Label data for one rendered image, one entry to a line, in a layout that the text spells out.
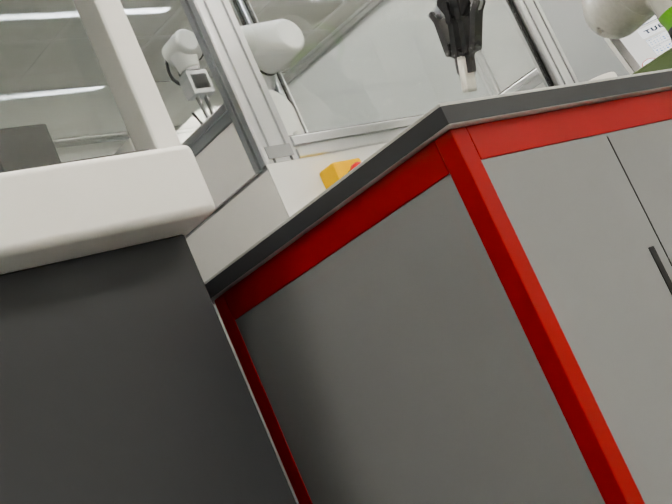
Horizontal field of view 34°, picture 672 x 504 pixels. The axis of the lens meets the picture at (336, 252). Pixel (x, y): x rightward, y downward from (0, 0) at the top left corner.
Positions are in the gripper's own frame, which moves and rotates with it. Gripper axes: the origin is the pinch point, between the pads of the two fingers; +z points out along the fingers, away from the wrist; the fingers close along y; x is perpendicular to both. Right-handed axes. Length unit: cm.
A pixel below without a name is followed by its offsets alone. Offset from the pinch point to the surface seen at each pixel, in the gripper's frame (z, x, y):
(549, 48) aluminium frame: -5, 50, -15
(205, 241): 23, -46, -31
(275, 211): 19, -46, -9
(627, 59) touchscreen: 0, 83, -14
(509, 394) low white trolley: 43, -70, 55
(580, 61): -7, 162, -80
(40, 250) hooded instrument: 17, -106, 18
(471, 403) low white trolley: 44, -70, 49
